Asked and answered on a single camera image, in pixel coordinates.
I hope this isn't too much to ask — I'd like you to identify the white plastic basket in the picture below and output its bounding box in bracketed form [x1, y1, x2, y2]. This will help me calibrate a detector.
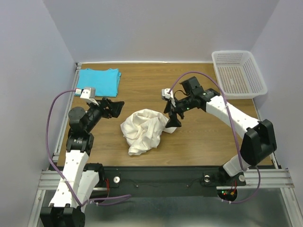
[212, 50, 267, 99]

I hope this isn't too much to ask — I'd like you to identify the table edge rail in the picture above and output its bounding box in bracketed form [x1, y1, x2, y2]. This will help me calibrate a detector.
[52, 62, 82, 163]
[252, 98, 282, 169]

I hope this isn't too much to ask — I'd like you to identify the right table edge rail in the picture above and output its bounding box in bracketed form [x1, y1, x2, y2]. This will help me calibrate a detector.
[252, 98, 282, 169]

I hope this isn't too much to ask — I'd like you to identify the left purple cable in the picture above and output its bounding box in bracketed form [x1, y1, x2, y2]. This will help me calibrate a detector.
[46, 88, 132, 206]

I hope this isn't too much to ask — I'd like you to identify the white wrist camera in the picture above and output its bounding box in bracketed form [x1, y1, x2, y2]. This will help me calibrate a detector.
[80, 87, 99, 105]
[161, 88, 176, 107]

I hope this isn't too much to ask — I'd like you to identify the left table edge rail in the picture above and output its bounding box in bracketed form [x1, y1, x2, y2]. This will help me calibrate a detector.
[52, 62, 82, 163]

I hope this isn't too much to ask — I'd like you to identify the aluminium frame rail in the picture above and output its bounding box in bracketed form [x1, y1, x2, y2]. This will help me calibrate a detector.
[38, 169, 294, 191]

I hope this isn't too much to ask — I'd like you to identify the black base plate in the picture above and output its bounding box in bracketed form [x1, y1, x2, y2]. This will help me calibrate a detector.
[92, 166, 246, 198]

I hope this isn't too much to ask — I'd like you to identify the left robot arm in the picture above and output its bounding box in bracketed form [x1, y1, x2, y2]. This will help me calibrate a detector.
[40, 98, 125, 227]

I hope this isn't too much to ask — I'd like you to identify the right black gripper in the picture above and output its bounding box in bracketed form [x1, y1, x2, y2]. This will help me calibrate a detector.
[163, 95, 195, 128]

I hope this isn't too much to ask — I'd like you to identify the folded blue t shirt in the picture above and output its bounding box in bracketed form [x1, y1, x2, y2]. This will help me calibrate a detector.
[77, 69, 122, 97]

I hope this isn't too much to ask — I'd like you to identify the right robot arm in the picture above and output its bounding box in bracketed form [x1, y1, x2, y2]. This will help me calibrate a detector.
[161, 77, 277, 184]

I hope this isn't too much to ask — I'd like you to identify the white t shirt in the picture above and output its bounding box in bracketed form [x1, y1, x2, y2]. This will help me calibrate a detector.
[120, 109, 177, 156]

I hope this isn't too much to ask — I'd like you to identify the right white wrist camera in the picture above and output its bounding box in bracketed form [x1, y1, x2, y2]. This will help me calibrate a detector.
[161, 88, 176, 107]

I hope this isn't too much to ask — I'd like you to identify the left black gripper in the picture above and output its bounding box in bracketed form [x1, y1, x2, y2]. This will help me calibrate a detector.
[85, 97, 124, 132]

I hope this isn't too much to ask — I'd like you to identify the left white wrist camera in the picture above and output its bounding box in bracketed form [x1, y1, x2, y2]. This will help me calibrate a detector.
[80, 87, 99, 105]

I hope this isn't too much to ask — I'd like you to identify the electronics board with leds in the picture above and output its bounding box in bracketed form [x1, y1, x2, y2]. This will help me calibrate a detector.
[218, 190, 237, 199]

